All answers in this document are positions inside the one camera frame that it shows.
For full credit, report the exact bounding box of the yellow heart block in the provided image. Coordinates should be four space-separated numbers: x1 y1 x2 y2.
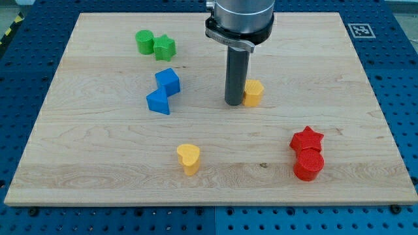
176 144 201 176

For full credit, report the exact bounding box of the red cylinder block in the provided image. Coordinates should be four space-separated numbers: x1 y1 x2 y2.
293 149 325 181

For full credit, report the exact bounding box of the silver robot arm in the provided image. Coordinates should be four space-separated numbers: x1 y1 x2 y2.
205 0 275 106

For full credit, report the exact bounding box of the white fiducial marker tag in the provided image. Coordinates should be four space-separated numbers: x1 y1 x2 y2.
348 23 376 39

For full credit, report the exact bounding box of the green cylinder block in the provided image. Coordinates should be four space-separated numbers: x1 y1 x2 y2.
135 29 154 55

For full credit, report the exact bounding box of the yellow pentagon block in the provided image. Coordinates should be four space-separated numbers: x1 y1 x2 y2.
242 79 265 107

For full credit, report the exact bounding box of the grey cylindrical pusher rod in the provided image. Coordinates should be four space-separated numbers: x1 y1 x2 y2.
225 47 249 106

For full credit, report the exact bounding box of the blue triangle block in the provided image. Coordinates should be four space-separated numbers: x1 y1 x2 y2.
146 87 170 115

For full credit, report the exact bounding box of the red star block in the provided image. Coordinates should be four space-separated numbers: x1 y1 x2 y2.
289 126 324 153

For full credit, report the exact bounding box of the blue cube block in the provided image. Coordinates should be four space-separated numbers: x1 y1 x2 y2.
155 68 180 97

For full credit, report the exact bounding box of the green star block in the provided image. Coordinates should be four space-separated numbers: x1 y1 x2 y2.
153 35 176 61

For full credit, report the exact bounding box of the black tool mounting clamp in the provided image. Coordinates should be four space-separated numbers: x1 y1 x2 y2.
205 15 274 53

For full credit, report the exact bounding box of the wooden board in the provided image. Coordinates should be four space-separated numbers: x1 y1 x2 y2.
5 12 417 207

